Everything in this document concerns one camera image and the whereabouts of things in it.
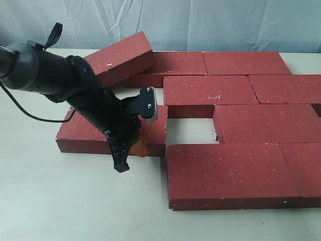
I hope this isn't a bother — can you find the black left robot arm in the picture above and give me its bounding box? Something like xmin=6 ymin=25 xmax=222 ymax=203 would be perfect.
xmin=1 ymin=43 xmax=155 ymax=173

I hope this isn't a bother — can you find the red brick third row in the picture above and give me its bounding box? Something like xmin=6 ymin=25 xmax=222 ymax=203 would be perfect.
xmin=213 ymin=104 xmax=320 ymax=144

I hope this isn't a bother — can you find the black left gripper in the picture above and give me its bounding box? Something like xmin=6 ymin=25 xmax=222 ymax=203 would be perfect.
xmin=100 ymin=112 xmax=148 ymax=173

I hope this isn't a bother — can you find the red brick with chipped corner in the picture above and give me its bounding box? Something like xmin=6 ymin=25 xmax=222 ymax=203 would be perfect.
xmin=163 ymin=75 xmax=259 ymax=118

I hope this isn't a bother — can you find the red brick second row right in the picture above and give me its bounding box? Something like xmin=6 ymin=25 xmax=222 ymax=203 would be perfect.
xmin=248 ymin=74 xmax=320 ymax=115

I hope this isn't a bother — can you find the red brick back row left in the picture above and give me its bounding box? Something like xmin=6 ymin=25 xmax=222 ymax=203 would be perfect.
xmin=125 ymin=51 xmax=207 ymax=88

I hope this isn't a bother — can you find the red brick back row right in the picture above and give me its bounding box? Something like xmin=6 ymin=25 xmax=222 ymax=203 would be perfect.
xmin=203 ymin=51 xmax=291 ymax=75

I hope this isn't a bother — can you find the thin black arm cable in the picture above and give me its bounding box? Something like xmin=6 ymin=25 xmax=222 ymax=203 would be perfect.
xmin=0 ymin=81 xmax=76 ymax=123

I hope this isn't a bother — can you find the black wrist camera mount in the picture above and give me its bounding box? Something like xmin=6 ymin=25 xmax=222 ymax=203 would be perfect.
xmin=121 ymin=86 xmax=158 ymax=123

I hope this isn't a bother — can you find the black cable loop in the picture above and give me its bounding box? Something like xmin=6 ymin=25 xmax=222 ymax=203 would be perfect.
xmin=44 ymin=22 xmax=63 ymax=50

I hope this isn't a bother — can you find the white backdrop curtain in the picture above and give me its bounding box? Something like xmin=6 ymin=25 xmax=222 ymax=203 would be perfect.
xmin=1 ymin=1 xmax=320 ymax=53

